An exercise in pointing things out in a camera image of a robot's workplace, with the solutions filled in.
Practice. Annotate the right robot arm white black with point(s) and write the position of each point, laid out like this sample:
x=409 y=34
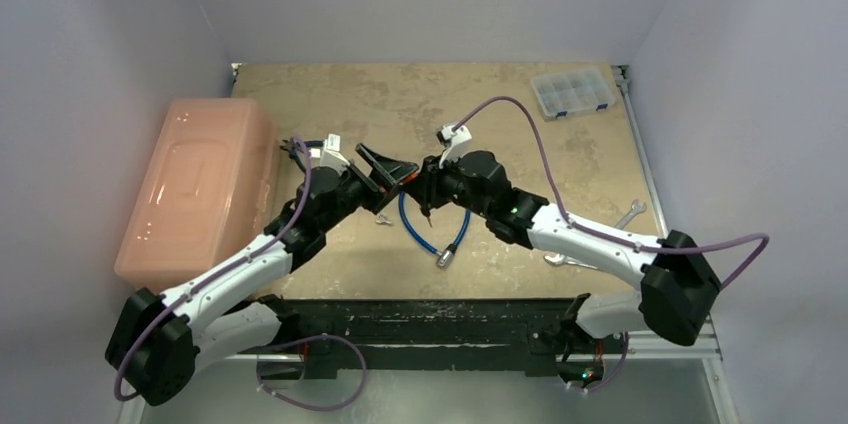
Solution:
x=674 y=287

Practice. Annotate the blue cable lock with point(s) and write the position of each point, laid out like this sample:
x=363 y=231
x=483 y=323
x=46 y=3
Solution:
x=441 y=243

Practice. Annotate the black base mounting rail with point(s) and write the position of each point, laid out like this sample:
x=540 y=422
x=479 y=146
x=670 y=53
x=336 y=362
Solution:
x=535 y=336

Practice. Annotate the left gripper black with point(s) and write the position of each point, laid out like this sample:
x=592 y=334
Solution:
x=386 y=173

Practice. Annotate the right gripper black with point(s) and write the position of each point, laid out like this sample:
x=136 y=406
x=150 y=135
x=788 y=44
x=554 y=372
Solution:
x=427 y=174

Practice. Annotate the large silver open wrench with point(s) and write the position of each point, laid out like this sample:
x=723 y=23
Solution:
x=559 y=260

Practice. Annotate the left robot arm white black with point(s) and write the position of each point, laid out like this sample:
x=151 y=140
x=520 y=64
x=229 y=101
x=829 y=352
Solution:
x=162 y=339

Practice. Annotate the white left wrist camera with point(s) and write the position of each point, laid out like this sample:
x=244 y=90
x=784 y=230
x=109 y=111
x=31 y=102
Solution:
x=327 y=153

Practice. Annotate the clear compartment organizer box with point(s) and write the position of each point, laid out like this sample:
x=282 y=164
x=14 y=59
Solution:
x=571 y=93

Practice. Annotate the small silver open wrench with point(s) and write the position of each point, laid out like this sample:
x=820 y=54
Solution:
x=636 y=208

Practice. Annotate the blue handled pliers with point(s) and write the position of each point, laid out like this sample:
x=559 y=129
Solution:
x=292 y=149

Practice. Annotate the pink plastic storage box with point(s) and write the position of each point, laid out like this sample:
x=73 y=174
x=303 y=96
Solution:
x=207 y=192

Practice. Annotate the orange black padlock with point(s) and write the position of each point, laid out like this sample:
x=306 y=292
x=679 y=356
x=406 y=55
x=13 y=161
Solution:
x=408 y=179

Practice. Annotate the black-headed key bunch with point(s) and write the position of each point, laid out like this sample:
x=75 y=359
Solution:
x=426 y=214

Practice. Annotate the small silver key bunch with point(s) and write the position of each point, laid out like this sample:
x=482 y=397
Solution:
x=382 y=219

